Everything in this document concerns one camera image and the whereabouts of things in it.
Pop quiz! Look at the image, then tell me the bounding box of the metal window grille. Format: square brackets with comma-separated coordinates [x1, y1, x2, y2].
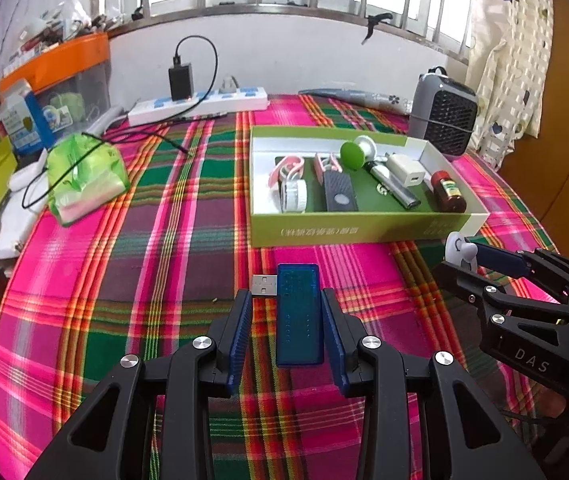
[92, 0, 480, 56]

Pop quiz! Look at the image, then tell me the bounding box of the white round reel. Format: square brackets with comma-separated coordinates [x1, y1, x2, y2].
[280, 180, 309, 213]

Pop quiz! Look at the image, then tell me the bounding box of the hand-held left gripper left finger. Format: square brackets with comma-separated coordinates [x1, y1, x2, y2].
[24, 287, 254, 480]

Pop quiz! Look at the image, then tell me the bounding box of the pink green plaid blanket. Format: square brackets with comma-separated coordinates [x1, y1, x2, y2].
[0, 92, 569, 480]

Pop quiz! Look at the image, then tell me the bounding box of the black charger cable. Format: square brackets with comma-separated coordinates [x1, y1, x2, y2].
[174, 35, 220, 111]

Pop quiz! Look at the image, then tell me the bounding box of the white charger adapter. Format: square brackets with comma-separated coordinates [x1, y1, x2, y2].
[387, 154, 426, 188]

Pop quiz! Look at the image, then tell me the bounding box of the cream patterned curtain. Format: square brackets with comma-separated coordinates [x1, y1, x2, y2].
[467, 0, 555, 171]

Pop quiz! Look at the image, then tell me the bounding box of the black hook on window rail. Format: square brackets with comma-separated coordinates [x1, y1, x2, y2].
[361, 10, 391, 45]

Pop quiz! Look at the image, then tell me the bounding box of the green white suction knob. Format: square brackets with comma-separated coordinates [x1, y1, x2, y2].
[339, 135, 377, 171]

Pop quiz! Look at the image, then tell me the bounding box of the clutter of small items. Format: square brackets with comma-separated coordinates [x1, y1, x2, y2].
[0, 0, 135, 61]

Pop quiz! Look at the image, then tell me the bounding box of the black plug-in charger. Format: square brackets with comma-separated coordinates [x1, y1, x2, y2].
[168, 62, 195, 102]

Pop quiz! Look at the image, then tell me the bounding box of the thin black cable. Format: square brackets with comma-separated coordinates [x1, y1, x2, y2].
[20, 127, 196, 209]

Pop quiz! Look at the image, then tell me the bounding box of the green tissue pack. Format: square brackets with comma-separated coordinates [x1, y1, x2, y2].
[46, 132, 132, 226]

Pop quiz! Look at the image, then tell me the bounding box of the black remote with round button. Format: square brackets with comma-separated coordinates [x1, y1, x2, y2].
[323, 172, 359, 212]

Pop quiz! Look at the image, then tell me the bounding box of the blue white carton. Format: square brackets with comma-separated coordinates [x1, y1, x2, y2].
[0, 78, 55, 156]

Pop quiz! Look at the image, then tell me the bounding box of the grey folded umbrella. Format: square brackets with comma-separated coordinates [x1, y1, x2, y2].
[298, 87, 412, 113]

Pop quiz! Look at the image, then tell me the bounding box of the white side table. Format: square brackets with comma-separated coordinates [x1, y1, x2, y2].
[0, 180, 50, 266]

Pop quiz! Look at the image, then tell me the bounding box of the silver lighter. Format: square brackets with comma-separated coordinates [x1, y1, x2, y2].
[368, 157, 422, 209]

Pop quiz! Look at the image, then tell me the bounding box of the wooden wardrobe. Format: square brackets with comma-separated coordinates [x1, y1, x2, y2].
[499, 0, 569, 261]

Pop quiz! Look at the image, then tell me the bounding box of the grey portable fan heater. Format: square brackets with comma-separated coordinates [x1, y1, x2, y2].
[407, 67, 480, 158]

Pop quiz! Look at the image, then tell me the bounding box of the clear bin with orange lid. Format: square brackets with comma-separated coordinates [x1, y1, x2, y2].
[0, 31, 112, 126]

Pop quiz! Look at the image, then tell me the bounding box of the white power strip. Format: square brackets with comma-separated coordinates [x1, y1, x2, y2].
[128, 86, 269, 127]

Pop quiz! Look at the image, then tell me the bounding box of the white round panda gadget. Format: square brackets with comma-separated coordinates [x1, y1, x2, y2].
[444, 232, 480, 271]

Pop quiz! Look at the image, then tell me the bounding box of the pink white cable clip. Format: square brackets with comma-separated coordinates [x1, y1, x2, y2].
[268, 155, 307, 188]
[313, 152, 342, 181]

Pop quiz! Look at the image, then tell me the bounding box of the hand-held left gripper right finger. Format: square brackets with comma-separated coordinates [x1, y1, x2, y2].
[320, 287, 547, 480]

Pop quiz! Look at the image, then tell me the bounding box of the brown medicine bottle red cap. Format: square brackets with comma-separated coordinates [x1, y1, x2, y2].
[430, 170, 467, 213]

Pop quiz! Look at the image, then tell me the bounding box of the green cardboard box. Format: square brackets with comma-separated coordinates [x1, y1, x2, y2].
[249, 125, 490, 248]

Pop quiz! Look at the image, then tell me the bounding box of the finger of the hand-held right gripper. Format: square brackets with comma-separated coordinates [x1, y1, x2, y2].
[437, 259, 569, 331]
[474, 242, 569, 291]

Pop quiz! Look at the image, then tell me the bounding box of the blue usb tester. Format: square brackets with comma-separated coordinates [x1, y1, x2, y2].
[250, 262, 326, 367]

